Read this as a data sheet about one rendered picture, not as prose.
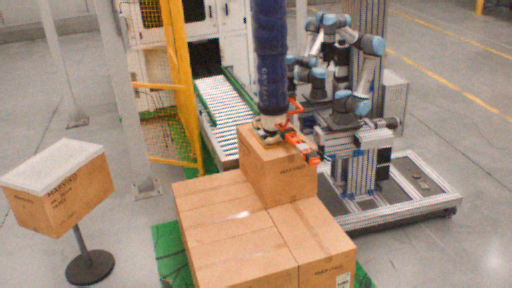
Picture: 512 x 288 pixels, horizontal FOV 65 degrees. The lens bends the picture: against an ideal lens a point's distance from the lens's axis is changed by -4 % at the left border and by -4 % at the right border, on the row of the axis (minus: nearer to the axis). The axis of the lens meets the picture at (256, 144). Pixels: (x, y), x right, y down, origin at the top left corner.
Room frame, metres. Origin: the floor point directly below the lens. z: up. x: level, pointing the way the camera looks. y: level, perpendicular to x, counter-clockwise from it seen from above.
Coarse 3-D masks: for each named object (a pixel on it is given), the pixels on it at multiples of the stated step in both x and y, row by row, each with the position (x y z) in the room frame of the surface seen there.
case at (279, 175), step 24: (240, 144) 2.88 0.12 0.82; (288, 144) 2.60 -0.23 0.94; (312, 144) 2.58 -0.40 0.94; (240, 168) 2.94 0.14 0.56; (264, 168) 2.41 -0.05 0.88; (288, 168) 2.45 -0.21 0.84; (312, 168) 2.51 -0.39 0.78; (264, 192) 2.43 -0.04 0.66; (288, 192) 2.45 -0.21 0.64; (312, 192) 2.51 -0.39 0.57
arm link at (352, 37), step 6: (318, 12) 2.63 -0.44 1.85; (324, 12) 2.61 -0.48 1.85; (318, 18) 2.59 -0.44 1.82; (336, 30) 2.63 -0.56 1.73; (342, 30) 2.64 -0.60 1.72; (348, 30) 2.68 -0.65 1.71; (354, 30) 2.76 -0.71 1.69; (342, 36) 2.69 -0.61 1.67; (348, 36) 2.69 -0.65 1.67; (354, 36) 2.72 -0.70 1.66; (360, 36) 2.74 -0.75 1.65; (348, 42) 2.75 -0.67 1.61; (354, 42) 2.72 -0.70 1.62
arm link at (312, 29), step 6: (312, 18) 3.44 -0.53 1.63; (306, 24) 3.43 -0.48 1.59; (312, 24) 3.40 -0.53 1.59; (318, 24) 3.37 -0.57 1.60; (306, 30) 3.42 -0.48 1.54; (312, 30) 3.38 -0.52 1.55; (318, 30) 3.37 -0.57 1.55; (306, 36) 3.41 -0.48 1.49; (312, 36) 3.37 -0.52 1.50; (306, 42) 3.37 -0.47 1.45; (312, 42) 3.36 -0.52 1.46; (306, 48) 3.34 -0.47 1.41; (306, 54) 3.32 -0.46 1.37; (300, 66) 3.29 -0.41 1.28; (294, 72) 3.29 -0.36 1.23; (300, 72) 3.26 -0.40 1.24; (306, 72) 3.23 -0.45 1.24; (300, 78) 3.24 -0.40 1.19; (306, 78) 3.21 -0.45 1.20
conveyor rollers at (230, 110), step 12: (204, 84) 5.01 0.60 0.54; (216, 84) 4.96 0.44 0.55; (228, 84) 4.95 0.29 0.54; (204, 96) 4.62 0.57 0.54; (216, 96) 4.59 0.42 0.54; (228, 96) 4.54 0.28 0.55; (216, 108) 4.22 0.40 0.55; (228, 108) 4.25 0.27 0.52; (240, 108) 4.20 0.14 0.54; (228, 120) 3.89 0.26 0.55; (240, 120) 3.91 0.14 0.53; (216, 132) 3.66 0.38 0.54; (228, 132) 3.62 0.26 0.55; (228, 144) 3.41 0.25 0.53; (228, 156) 3.17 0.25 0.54
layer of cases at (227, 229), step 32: (192, 192) 2.66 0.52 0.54; (224, 192) 2.63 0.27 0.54; (256, 192) 2.61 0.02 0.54; (192, 224) 2.28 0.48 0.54; (224, 224) 2.26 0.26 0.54; (256, 224) 2.23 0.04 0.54; (288, 224) 2.21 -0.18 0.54; (320, 224) 2.18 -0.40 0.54; (192, 256) 1.96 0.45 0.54; (224, 256) 1.94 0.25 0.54; (256, 256) 1.93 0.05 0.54; (288, 256) 1.91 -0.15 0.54; (320, 256) 1.88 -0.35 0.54; (352, 256) 1.93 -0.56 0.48
